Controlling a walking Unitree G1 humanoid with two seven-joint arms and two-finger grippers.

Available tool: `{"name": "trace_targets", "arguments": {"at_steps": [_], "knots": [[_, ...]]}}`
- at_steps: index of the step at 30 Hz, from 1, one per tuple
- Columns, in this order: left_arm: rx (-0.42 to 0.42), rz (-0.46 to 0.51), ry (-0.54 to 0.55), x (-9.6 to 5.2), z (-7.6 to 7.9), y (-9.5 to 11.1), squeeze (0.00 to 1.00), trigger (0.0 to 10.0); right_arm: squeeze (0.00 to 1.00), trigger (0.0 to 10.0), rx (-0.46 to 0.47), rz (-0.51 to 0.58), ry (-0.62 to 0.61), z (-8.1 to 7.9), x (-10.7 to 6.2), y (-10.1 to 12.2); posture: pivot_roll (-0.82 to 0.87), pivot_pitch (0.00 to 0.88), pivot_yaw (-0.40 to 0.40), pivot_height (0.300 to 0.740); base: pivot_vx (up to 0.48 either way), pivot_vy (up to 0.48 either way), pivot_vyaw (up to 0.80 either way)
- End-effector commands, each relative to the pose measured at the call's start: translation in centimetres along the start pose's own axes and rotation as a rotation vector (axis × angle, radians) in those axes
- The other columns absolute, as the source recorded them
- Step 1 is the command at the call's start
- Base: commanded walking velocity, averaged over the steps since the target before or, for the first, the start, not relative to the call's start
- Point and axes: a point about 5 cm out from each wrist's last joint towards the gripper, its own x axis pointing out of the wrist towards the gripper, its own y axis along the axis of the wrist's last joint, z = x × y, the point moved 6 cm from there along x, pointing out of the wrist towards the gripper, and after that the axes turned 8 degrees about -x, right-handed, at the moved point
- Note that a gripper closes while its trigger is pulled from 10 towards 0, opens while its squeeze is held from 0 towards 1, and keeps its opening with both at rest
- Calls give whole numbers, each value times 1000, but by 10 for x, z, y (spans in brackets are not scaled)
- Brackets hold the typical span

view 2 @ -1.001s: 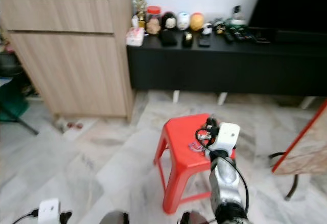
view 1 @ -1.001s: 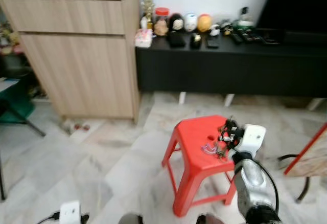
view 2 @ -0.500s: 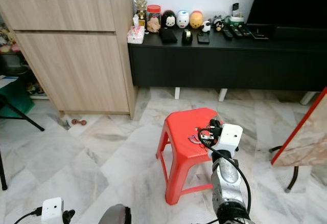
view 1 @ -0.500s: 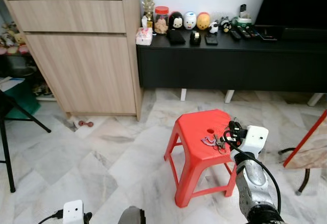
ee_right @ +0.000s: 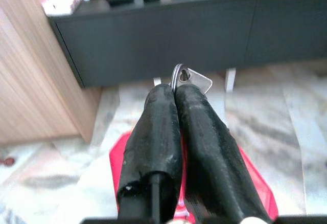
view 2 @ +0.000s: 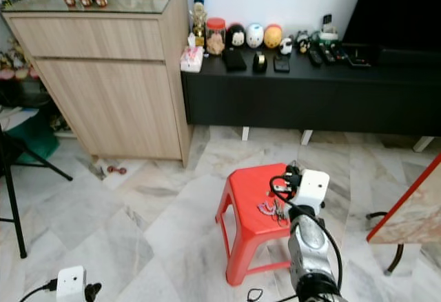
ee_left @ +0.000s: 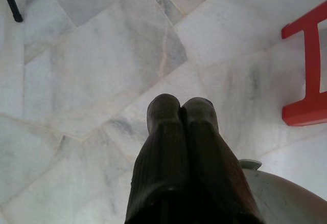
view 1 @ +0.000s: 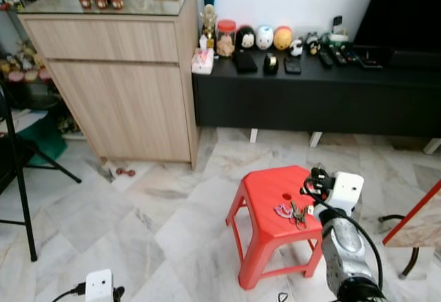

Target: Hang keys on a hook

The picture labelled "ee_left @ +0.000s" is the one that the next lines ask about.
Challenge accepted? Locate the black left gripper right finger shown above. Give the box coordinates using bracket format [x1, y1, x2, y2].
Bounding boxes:
[163, 97, 264, 224]

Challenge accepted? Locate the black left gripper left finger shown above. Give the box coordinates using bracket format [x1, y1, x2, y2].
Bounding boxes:
[126, 94, 189, 224]

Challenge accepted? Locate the black metal stand leg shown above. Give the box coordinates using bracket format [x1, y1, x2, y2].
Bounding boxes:
[0, 0, 24, 23]

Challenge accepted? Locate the red plastic stool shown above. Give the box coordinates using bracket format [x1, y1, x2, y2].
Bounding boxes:
[281, 0, 327, 127]

